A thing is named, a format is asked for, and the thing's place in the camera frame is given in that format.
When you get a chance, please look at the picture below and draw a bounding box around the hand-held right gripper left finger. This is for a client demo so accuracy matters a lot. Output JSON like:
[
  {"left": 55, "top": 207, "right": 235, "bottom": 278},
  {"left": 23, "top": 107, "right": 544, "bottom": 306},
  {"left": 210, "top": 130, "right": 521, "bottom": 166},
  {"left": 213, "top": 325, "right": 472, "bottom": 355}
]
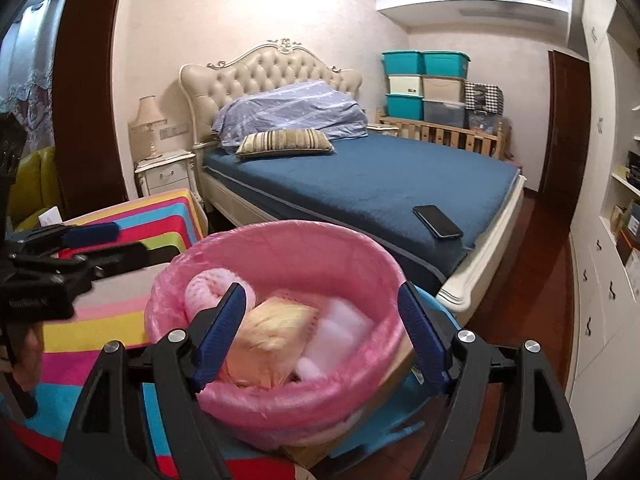
[{"left": 57, "top": 282, "right": 248, "bottom": 480}]

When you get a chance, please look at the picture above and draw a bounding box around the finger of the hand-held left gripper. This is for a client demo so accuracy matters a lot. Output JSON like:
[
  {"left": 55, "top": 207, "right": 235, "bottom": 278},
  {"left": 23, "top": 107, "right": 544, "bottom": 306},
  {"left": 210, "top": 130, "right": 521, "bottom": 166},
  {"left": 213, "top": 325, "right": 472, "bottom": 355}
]
[
  {"left": 54, "top": 241, "right": 174, "bottom": 280},
  {"left": 11, "top": 221, "right": 121, "bottom": 261}
]

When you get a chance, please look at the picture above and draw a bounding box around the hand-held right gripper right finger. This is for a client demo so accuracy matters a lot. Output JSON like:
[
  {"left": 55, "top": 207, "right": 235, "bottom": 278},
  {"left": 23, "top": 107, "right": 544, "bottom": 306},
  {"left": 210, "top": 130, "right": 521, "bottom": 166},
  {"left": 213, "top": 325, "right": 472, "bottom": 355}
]
[{"left": 397, "top": 280, "right": 587, "bottom": 480}]

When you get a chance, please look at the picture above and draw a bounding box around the pink foam fruit net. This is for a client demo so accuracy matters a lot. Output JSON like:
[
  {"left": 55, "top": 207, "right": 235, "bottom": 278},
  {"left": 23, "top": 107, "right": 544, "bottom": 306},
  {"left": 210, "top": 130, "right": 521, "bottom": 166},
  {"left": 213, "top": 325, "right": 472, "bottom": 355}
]
[{"left": 185, "top": 267, "right": 257, "bottom": 322}]

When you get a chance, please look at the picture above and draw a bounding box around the white foam block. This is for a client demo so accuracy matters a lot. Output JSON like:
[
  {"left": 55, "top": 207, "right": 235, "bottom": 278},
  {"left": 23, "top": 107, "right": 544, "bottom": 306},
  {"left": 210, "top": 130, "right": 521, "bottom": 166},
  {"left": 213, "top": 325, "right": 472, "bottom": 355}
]
[{"left": 295, "top": 299, "right": 377, "bottom": 379}]

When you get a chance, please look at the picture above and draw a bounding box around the pink-lined trash bin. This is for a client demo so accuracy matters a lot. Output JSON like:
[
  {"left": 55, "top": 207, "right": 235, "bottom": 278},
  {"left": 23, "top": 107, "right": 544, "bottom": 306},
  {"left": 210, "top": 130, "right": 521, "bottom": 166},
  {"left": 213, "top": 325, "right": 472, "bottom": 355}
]
[{"left": 145, "top": 220, "right": 419, "bottom": 449}]

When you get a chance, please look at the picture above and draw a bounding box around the person's left hand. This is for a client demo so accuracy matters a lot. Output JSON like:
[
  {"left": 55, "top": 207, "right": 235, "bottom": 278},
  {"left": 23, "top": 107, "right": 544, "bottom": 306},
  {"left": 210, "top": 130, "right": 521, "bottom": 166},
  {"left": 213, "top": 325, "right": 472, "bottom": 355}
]
[{"left": 16, "top": 326, "right": 46, "bottom": 392}]

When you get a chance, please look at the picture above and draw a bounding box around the yellow leather armchair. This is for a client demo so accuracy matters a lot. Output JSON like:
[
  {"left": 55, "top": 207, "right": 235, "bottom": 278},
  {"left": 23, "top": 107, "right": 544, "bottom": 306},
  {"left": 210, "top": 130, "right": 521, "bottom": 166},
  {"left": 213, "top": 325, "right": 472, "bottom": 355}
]
[{"left": 10, "top": 146, "right": 64, "bottom": 232}]

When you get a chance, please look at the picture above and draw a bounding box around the white nightstand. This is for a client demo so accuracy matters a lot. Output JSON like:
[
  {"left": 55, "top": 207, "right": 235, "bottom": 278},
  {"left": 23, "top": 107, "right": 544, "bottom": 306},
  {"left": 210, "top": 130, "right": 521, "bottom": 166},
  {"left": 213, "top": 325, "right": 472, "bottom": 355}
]
[{"left": 134, "top": 150, "right": 197, "bottom": 199}]

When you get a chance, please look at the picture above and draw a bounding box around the black smartphone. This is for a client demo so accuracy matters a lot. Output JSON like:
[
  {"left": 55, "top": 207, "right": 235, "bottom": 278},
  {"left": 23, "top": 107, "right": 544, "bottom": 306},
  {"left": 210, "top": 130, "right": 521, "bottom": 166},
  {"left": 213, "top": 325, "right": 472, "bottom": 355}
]
[{"left": 412, "top": 204, "right": 465, "bottom": 240}]

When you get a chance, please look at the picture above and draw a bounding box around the cream table lamp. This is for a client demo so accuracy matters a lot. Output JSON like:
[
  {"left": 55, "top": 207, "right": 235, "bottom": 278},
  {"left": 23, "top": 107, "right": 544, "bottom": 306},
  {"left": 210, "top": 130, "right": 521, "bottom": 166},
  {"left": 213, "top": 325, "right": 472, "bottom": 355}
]
[{"left": 127, "top": 96, "right": 169, "bottom": 161}]

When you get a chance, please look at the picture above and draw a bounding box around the bed with blue sheet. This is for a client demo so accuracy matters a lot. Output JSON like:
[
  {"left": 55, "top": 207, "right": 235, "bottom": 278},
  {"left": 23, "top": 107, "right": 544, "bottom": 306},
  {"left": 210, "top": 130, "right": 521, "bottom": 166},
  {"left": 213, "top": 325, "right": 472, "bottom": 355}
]
[{"left": 199, "top": 135, "right": 529, "bottom": 329}]

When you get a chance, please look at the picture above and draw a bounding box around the grey lace-trimmed curtain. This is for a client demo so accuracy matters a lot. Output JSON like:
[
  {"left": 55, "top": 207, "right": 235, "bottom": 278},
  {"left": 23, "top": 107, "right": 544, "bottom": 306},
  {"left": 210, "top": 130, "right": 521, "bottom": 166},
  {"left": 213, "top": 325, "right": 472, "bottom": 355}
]
[{"left": 0, "top": 0, "right": 57, "bottom": 161}]

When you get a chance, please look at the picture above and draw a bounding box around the white wardrobe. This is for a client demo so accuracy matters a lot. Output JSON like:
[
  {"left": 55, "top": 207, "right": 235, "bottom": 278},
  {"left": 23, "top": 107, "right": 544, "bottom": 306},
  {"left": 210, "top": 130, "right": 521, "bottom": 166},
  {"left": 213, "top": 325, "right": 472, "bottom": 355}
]
[{"left": 565, "top": 0, "right": 640, "bottom": 461}]

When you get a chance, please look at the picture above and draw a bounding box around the brown striped pillow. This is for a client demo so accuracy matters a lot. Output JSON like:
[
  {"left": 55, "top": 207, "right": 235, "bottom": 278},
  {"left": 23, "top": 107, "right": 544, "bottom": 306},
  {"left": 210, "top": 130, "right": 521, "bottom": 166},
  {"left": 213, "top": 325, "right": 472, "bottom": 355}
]
[{"left": 235, "top": 128, "right": 335, "bottom": 157}]

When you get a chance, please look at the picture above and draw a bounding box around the dark clear storage box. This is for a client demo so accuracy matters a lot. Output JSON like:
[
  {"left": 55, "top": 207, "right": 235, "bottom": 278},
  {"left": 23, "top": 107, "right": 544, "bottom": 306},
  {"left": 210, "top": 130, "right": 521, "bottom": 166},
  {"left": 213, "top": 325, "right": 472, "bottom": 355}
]
[{"left": 467, "top": 108, "right": 504, "bottom": 134}]

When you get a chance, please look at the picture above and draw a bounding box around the blue striped duvet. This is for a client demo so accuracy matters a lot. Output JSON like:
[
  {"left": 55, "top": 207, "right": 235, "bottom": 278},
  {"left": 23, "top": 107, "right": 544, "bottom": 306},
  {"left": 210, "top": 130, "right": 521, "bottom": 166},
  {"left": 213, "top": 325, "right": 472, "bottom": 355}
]
[{"left": 211, "top": 80, "right": 370, "bottom": 150}]

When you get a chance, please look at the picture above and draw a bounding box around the cream tufted headboard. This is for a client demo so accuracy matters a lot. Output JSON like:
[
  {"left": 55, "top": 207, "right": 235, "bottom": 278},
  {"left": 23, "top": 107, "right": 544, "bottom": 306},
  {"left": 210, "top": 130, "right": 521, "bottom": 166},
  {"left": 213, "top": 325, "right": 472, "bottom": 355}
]
[{"left": 179, "top": 37, "right": 364, "bottom": 149}]

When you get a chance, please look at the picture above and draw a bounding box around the beige storage box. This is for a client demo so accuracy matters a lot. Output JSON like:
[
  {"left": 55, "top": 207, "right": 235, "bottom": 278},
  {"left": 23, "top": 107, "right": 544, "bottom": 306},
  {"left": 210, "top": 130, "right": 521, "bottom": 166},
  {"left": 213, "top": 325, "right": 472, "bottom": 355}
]
[{"left": 422, "top": 76, "right": 469, "bottom": 104}]

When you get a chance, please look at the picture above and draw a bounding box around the dark wooden door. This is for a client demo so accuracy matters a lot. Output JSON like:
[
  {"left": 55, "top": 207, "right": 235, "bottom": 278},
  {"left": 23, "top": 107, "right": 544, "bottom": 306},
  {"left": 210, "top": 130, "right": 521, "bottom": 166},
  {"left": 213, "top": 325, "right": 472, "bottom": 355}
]
[{"left": 537, "top": 49, "right": 594, "bottom": 232}]

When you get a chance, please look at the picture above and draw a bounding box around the black white checkered bag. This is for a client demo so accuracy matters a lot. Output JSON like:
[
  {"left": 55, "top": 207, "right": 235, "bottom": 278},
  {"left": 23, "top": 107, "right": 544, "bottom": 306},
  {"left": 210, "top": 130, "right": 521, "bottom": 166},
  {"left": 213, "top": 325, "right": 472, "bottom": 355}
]
[{"left": 464, "top": 81, "right": 505, "bottom": 111}]

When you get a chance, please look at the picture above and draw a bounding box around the cream storage box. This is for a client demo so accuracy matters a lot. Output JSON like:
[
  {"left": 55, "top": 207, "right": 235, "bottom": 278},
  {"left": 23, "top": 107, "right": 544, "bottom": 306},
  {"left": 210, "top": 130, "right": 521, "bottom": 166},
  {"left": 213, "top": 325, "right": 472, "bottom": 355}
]
[{"left": 387, "top": 75, "right": 426, "bottom": 97}]

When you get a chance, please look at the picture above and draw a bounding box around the dark wooden door frame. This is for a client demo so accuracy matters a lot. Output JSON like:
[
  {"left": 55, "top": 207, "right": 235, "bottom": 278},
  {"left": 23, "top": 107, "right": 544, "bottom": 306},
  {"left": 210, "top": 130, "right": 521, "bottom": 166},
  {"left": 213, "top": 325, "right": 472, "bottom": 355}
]
[{"left": 52, "top": 0, "right": 132, "bottom": 222}]

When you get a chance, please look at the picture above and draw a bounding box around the wooden crib rail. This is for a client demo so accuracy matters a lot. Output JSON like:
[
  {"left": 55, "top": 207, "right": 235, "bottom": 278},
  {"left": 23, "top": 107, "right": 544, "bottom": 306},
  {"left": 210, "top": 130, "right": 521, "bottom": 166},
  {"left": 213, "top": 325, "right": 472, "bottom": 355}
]
[{"left": 376, "top": 112, "right": 512, "bottom": 161}]

